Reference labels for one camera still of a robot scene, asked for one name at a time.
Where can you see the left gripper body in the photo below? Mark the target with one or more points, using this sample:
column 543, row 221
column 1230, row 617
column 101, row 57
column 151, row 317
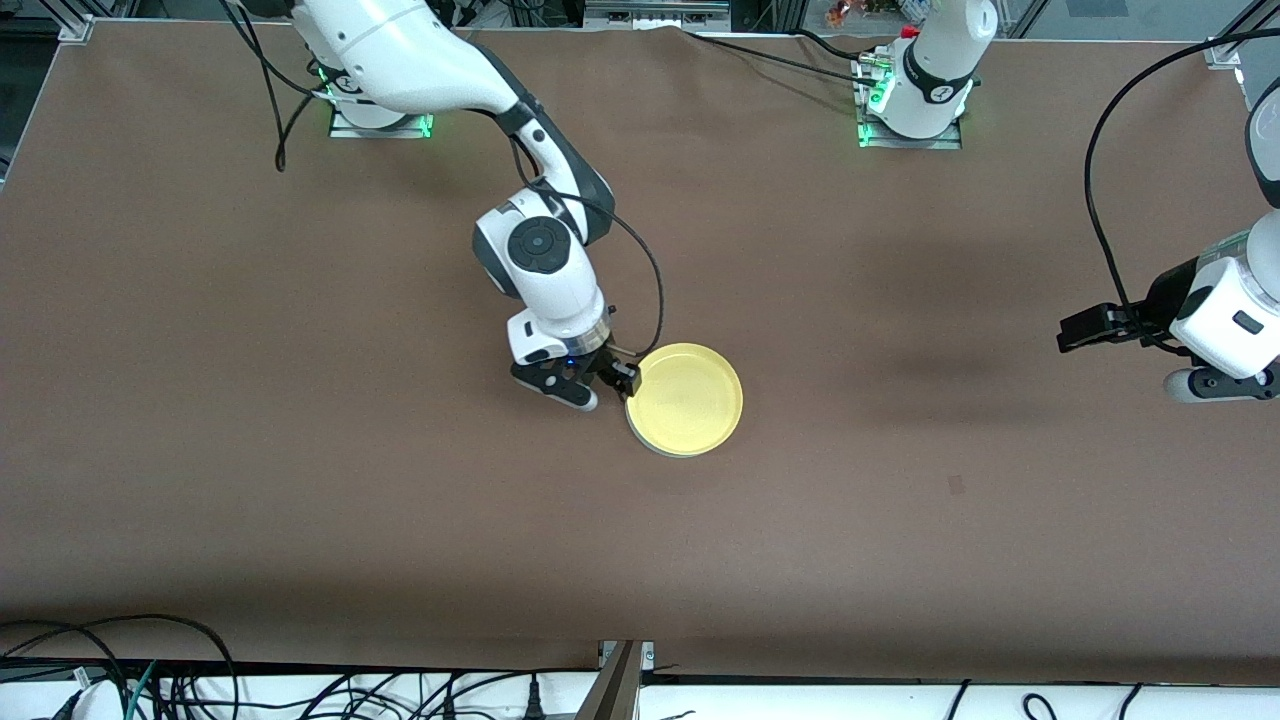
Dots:
column 1160, row 297

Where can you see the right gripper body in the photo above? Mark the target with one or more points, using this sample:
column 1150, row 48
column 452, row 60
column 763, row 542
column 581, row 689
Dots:
column 600, row 364

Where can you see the yellow round plate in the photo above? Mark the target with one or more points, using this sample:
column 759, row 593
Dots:
column 690, row 395

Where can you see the pale green round plate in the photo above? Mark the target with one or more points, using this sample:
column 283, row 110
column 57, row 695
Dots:
column 672, row 455

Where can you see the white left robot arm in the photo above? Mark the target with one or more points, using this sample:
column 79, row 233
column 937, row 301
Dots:
column 935, row 70

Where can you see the large table cover sheet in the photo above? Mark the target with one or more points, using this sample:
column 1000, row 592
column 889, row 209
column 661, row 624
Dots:
column 300, row 400

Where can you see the black power plug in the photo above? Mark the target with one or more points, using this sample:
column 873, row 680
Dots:
column 534, row 700

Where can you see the grey metal socket strip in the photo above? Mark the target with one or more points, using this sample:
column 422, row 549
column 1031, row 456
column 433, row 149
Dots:
column 655, row 14

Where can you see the colourful small toy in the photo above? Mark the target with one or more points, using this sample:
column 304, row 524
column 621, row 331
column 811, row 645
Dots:
column 860, row 10

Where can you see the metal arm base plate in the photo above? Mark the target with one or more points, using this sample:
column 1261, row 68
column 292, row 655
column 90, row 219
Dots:
column 400, row 130
column 905, row 143

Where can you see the aluminium frame profile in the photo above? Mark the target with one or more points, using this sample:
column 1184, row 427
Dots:
column 1228, row 50

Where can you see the aluminium profile post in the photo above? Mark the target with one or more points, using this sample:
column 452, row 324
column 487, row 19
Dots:
column 620, row 690

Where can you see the metal corner bracket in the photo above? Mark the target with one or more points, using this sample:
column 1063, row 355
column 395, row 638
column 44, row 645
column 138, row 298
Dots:
column 75, row 28

